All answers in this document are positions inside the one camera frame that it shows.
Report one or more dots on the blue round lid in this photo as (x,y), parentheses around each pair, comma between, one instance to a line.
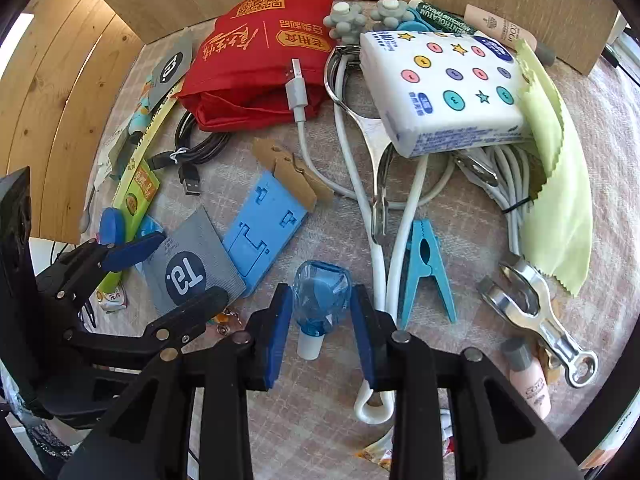
(111,225)

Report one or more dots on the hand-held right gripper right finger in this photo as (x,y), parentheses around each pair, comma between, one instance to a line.
(362,340)

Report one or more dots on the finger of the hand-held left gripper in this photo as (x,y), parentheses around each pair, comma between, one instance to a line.
(200,307)
(135,250)

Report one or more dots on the beige bottle grey cap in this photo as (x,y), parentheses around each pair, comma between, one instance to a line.
(495,22)
(530,385)

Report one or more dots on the grey roller massager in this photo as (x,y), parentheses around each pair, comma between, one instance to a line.
(345,20)

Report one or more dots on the orange white tissue packet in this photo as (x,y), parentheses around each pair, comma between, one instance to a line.
(620,435)

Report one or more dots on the white torn packet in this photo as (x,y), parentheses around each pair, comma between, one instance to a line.
(112,155)

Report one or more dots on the yellow snack packet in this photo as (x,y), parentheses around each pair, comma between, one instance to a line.
(377,452)

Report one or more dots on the cartoon print packet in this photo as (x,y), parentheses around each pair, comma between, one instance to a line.
(140,110)

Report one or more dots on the grey logo packet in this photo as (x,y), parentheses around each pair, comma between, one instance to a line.
(170,70)
(190,260)

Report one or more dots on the metal bottle opener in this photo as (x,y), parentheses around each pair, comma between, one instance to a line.
(530,305)

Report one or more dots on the black inline controller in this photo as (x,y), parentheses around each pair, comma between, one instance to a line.
(611,55)

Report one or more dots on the plaid cloth desktop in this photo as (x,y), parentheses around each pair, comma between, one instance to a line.
(325,405)

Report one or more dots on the green cleaning cloth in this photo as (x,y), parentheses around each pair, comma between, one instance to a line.
(560,200)

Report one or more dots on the teal plastic tool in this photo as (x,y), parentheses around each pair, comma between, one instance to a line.
(412,22)

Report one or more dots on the dotted tissue pack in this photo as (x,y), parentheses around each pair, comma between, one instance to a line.
(450,90)

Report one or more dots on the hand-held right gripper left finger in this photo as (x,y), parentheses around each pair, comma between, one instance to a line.
(279,340)

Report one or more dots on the blue phone stand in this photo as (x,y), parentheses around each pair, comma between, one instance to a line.
(260,230)

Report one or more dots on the green lip balm tube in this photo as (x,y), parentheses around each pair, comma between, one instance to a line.
(445,16)

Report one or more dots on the small blue bottle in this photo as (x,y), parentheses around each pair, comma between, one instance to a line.
(320,295)

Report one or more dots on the wooden slat panel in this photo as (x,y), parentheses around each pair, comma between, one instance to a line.
(60,85)

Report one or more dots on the red fabric bag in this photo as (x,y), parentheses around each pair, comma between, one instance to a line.
(240,60)

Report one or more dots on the green label packet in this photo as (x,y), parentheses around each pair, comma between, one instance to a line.
(140,190)

